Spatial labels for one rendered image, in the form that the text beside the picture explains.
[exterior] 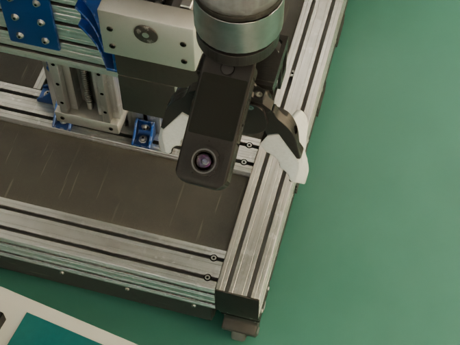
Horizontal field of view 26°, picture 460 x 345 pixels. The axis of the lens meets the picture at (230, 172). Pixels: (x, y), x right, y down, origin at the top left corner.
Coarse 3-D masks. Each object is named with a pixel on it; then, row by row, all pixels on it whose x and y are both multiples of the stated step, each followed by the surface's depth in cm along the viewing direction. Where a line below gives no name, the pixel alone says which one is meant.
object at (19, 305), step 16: (0, 288) 137; (0, 304) 136; (16, 304) 136; (32, 304) 136; (16, 320) 135; (48, 320) 135; (64, 320) 135; (80, 320) 135; (0, 336) 133; (96, 336) 133; (112, 336) 133
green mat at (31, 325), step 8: (24, 320) 134; (32, 320) 134; (40, 320) 134; (24, 328) 134; (32, 328) 134; (40, 328) 134; (48, 328) 134; (56, 328) 134; (16, 336) 133; (24, 336) 133; (32, 336) 133; (40, 336) 133; (48, 336) 133; (56, 336) 133; (64, 336) 133; (72, 336) 133; (80, 336) 133; (8, 344) 133; (16, 344) 133; (24, 344) 133; (32, 344) 133; (40, 344) 133; (48, 344) 133; (56, 344) 133; (64, 344) 133; (72, 344) 133; (80, 344) 133; (88, 344) 133; (96, 344) 133
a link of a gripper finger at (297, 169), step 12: (300, 120) 96; (264, 132) 93; (300, 132) 96; (264, 144) 93; (276, 144) 92; (276, 156) 94; (288, 156) 93; (288, 168) 95; (300, 168) 95; (300, 180) 97
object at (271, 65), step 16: (208, 48) 82; (272, 48) 83; (240, 64) 83; (256, 64) 89; (272, 64) 89; (256, 80) 88; (272, 80) 88; (192, 96) 89; (256, 96) 87; (256, 112) 88; (256, 128) 90
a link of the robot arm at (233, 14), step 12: (204, 0) 78; (216, 0) 76; (228, 0) 76; (240, 0) 76; (252, 0) 76; (264, 0) 77; (276, 0) 78; (216, 12) 78; (228, 12) 77; (240, 12) 77; (252, 12) 77; (264, 12) 78
